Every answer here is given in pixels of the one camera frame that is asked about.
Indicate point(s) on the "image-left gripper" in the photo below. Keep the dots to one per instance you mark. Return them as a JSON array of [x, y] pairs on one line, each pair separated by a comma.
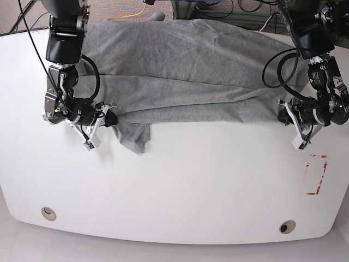
[[90, 118]]

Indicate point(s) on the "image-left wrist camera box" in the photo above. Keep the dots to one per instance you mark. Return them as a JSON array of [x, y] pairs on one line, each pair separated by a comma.
[[92, 143]]

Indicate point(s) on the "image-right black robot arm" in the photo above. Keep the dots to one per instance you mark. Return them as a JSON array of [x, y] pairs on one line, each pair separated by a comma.
[[323, 74]]

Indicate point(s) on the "left table grommet hole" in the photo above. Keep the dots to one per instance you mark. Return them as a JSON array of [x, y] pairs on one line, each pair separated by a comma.
[[48, 214]]

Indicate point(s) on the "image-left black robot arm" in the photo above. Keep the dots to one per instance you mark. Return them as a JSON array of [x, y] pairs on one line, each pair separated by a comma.
[[68, 27]]

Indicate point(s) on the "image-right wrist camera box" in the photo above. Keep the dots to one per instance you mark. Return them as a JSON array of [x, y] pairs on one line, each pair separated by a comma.
[[299, 143]]

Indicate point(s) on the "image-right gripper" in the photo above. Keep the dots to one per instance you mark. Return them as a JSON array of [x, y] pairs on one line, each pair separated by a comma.
[[307, 117]]

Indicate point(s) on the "aluminium frame stand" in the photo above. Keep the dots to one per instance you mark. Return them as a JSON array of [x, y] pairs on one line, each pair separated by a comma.
[[212, 12]]

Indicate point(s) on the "table grommet hole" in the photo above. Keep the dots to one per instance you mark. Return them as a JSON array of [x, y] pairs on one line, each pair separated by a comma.
[[48, 214], [287, 227]]

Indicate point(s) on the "red tape rectangle marking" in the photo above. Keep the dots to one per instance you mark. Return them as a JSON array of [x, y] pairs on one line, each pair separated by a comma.
[[314, 174]]

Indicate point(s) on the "right table grommet hole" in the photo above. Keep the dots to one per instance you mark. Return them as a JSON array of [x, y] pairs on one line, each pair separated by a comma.
[[287, 227]]

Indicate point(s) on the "grey t-shirt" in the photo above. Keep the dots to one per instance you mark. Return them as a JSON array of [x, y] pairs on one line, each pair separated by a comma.
[[183, 71]]

